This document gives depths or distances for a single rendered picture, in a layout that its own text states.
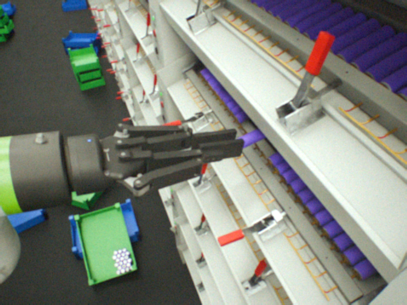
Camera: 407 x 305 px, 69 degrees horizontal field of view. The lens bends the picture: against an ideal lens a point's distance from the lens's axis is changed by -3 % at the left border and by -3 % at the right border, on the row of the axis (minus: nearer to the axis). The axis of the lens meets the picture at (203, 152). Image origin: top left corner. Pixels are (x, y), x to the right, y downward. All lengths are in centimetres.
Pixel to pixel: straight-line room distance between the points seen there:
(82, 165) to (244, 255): 40
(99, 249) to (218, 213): 87
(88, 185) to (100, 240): 112
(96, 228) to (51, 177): 115
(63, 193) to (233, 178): 27
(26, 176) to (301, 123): 29
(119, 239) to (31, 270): 42
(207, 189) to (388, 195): 54
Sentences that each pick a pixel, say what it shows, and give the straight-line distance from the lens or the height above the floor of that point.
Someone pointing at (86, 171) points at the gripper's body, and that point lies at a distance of 37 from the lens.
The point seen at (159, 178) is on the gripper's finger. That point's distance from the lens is 38.
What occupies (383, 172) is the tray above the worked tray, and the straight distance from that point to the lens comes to 28.
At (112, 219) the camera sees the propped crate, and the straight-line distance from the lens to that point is 150.
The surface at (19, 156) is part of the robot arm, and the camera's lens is 38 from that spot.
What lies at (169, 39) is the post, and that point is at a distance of 72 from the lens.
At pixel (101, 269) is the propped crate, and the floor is 3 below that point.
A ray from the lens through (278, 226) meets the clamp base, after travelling 45.
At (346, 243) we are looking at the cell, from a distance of 43.
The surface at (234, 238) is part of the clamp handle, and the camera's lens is 43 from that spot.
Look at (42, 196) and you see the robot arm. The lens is 38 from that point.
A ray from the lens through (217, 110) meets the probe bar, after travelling 60.
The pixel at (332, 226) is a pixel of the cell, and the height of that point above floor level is 96.
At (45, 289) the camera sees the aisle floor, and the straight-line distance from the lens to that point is 156.
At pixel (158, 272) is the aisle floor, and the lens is 145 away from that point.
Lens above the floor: 130
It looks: 43 degrees down
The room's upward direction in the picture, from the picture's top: straight up
